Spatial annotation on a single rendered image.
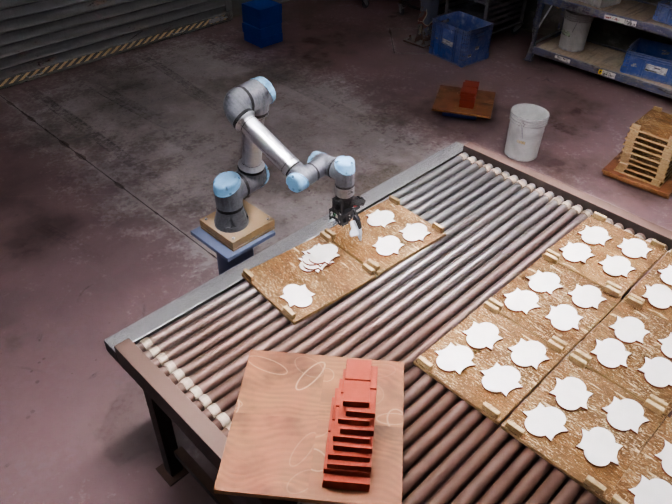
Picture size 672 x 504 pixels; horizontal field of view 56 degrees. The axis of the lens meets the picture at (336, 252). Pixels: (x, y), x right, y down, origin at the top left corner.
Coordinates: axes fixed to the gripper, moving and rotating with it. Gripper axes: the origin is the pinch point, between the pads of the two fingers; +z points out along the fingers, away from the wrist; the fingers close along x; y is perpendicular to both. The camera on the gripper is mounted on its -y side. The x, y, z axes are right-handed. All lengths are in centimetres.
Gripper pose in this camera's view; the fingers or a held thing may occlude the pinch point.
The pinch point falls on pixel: (348, 232)
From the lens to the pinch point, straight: 257.9
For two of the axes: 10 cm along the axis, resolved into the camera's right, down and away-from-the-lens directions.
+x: 7.2, 4.4, -5.4
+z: 0.0, 7.7, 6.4
